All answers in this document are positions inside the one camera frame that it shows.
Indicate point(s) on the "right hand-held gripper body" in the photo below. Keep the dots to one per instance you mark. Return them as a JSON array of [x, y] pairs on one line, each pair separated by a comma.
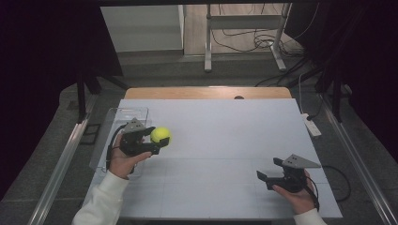
[[292, 181]]

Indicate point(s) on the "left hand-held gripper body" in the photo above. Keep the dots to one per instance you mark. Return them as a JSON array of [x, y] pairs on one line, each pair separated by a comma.
[[134, 144]]

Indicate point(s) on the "yellow tennis ball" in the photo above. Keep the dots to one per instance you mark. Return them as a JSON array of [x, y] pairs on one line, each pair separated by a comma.
[[160, 134]]

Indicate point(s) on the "clear plastic container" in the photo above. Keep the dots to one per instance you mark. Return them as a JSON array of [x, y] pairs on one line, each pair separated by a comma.
[[103, 140]]

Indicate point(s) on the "person's right hand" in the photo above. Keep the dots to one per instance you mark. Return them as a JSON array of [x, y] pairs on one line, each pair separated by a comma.
[[302, 200]]

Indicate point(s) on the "person's left hand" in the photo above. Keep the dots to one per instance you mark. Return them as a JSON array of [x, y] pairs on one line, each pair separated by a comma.
[[122, 164]]

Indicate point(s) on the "dark floor grate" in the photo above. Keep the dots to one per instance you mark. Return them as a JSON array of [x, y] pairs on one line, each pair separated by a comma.
[[90, 134]]

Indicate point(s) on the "white power strip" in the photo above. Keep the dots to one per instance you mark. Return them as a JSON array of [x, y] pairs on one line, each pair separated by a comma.
[[311, 125]]

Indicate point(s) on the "white board table cover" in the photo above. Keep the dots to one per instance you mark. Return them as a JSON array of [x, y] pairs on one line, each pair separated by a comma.
[[212, 175]]

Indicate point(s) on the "wooden table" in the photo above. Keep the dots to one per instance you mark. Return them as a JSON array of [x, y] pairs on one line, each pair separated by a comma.
[[187, 93]]

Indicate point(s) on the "black metal stand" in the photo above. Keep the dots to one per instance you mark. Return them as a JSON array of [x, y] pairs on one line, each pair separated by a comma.
[[336, 100], [81, 97]]

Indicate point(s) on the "white cabinet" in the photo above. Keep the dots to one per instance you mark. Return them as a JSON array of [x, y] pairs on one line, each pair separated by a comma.
[[144, 28]]

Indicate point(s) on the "black curtain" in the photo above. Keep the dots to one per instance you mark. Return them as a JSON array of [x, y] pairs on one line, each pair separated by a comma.
[[366, 68], [40, 68]]

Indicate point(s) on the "aluminium rail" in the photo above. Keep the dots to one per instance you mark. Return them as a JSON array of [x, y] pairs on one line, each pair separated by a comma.
[[356, 156], [58, 168]]

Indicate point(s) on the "white metal desk frame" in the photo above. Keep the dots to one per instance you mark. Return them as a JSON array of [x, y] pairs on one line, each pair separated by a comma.
[[244, 22]]

